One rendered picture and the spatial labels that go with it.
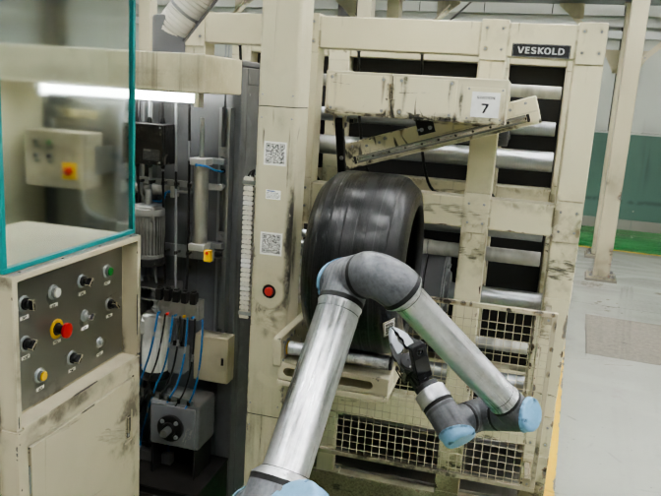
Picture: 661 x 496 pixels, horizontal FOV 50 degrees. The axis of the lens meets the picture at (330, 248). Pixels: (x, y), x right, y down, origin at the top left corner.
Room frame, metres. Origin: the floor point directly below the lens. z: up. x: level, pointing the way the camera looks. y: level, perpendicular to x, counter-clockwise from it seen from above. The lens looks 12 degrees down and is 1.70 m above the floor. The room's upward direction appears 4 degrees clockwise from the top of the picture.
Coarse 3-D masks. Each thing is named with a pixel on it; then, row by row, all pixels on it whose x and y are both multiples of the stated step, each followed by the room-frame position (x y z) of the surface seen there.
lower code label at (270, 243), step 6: (264, 234) 2.23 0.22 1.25; (270, 234) 2.23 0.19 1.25; (276, 234) 2.22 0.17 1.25; (264, 240) 2.23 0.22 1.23; (270, 240) 2.23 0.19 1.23; (276, 240) 2.22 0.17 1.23; (264, 246) 2.23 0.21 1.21; (270, 246) 2.23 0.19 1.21; (276, 246) 2.22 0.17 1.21; (264, 252) 2.23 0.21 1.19; (270, 252) 2.23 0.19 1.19; (276, 252) 2.22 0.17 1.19
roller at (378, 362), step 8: (288, 344) 2.13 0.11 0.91; (296, 344) 2.13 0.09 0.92; (288, 352) 2.13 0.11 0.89; (296, 352) 2.12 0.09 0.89; (352, 352) 2.09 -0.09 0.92; (360, 352) 2.09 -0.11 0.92; (368, 352) 2.09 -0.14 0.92; (352, 360) 2.07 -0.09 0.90; (360, 360) 2.07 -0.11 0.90; (368, 360) 2.06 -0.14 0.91; (376, 360) 2.06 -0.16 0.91; (384, 360) 2.05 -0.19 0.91; (392, 360) 2.07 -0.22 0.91; (376, 368) 2.07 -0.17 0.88; (384, 368) 2.05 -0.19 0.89
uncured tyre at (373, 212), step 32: (320, 192) 2.15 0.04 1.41; (352, 192) 2.09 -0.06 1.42; (384, 192) 2.08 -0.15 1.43; (416, 192) 2.17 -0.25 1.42; (320, 224) 2.02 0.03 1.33; (352, 224) 2.00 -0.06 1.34; (384, 224) 1.99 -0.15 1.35; (416, 224) 2.36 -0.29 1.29; (320, 256) 1.98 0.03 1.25; (416, 256) 2.39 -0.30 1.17; (384, 320) 1.96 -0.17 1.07; (384, 352) 2.08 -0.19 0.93
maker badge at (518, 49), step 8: (512, 48) 2.61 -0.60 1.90; (520, 48) 2.61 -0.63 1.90; (528, 48) 2.60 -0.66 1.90; (536, 48) 2.59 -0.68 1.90; (544, 48) 2.59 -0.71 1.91; (552, 48) 2.58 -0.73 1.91; (560, 48) 2.57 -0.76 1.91; (568, 48) 2.57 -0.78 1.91; (520, 56) 2.61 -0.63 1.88; (528, 56) 2.60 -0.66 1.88; (536, 56) 2.59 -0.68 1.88; (544, 56) 2.58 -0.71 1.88; (552, 56) 2.58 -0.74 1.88; (560, 56) 2.57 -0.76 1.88; (568, 56) 2.57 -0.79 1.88
